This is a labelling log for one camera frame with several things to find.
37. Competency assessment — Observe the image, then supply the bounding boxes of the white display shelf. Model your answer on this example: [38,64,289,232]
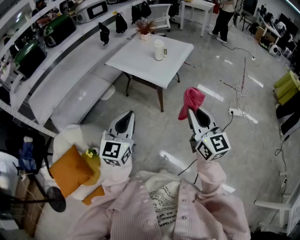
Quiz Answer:
[0,0,150,139]

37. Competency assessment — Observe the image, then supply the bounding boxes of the black floor fan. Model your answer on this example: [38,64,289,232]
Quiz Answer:
[0,173,67,214]

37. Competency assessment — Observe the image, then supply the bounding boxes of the white square table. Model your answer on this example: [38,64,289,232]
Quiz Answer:
[105,33,195,113]

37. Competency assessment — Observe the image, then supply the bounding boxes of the green air fryer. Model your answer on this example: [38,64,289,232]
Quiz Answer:
[14,39,48,79]
[44,14,77,48]

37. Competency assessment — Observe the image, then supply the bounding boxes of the person's left forearm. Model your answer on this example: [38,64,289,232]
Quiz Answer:
[102,150,135,190]

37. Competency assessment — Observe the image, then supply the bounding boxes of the white bench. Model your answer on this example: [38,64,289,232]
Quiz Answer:
[27,69,123,132]

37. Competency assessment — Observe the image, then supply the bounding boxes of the black monitor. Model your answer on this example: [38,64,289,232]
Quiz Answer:
[278,12,300,36]

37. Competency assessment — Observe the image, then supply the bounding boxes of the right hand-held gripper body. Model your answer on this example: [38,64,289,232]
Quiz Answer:
[189,128,232,163]

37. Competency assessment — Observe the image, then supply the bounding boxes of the person's right forearm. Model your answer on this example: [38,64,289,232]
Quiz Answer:
[195,156,227,196]

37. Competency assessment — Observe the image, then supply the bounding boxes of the person's pink striped shirt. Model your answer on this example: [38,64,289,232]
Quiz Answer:
[69,170,252,240]

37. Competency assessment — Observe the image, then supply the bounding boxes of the white desk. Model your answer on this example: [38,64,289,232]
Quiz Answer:
[256,13,282,45]

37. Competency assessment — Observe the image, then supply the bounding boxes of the white power strip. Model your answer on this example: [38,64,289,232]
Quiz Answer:
[228,107,243,117]
[279,172,288,189]

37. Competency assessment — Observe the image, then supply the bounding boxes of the pink cloth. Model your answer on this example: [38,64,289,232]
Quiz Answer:
[178,87,207,121]

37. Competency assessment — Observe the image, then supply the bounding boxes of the orange cushion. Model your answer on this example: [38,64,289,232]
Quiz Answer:
[48,144,95,199]

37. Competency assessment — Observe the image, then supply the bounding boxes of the yellow plush toy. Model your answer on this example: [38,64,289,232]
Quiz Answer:
[80,147,102,187]

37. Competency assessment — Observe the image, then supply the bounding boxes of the yellow-green stool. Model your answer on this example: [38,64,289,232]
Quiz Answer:
[272,70,300,106]

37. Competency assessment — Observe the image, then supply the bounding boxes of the white drink container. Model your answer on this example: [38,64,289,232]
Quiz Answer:
[153,39,168,62]

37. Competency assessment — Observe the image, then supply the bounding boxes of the white tall table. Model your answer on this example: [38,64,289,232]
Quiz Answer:
[180,0,216,38]

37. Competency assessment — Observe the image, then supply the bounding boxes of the white mesh office chair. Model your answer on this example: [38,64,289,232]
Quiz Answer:
[147,3,172,33]

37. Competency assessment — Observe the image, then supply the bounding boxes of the blue cloth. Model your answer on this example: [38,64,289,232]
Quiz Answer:
[18,135,38,174]

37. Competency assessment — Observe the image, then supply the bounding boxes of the black cable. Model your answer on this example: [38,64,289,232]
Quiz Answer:
[177,112,234,185]

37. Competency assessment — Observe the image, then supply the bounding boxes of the white kitchen appliance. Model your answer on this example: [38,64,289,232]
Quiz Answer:
[75,0,109,24]

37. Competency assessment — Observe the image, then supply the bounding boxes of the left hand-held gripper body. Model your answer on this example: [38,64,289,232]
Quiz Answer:
[99,128,135,167]

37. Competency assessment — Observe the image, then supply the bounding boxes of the dried flowers in pink pot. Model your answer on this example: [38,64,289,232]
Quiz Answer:
[135,19,158,41]

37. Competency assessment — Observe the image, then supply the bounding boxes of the white cable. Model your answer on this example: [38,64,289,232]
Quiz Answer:
[228,72,285,175]

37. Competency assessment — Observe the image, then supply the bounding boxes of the white fluffy armchair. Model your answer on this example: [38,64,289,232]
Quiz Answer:
[34,123,132,240]

